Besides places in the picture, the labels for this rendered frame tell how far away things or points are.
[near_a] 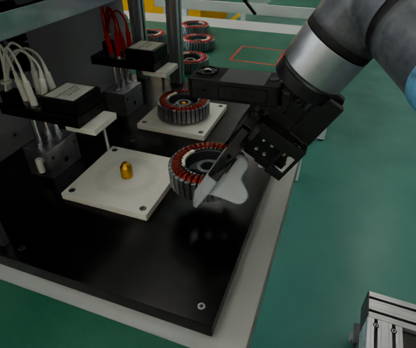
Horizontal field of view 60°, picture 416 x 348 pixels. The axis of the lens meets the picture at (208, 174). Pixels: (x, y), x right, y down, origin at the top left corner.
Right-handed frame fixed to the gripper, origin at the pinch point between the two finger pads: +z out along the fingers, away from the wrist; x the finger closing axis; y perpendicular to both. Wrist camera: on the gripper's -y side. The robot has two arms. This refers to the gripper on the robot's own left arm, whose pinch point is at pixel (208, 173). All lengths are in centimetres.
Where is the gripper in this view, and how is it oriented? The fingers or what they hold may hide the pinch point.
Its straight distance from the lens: 51.9
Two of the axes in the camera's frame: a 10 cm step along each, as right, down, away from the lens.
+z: -4.7, 6.0, 6.5
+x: 3.4, -5.6, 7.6
